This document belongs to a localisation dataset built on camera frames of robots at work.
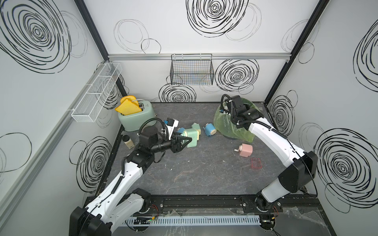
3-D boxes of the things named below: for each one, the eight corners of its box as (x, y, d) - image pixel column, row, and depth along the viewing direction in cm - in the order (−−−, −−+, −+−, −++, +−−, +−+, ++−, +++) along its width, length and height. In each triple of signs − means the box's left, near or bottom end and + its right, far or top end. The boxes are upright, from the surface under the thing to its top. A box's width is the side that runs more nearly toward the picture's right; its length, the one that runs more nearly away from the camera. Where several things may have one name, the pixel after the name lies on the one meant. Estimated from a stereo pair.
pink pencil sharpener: (236, 157, 92) (238, 152, 86) (234, 149, 96) (237, 143, 90) (250, 157, 92) (254, 152, 86) (248, 149, 96) (251, 143, 90)
